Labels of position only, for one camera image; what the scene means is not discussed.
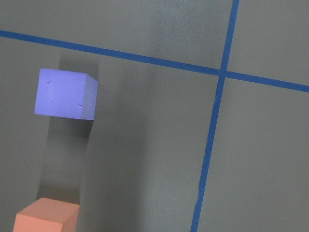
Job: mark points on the purple foam block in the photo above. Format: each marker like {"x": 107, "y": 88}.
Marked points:
{"x": 66, "y": 94}

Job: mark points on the orange foam block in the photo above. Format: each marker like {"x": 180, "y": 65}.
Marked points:
{"x": 47, "y": 215}

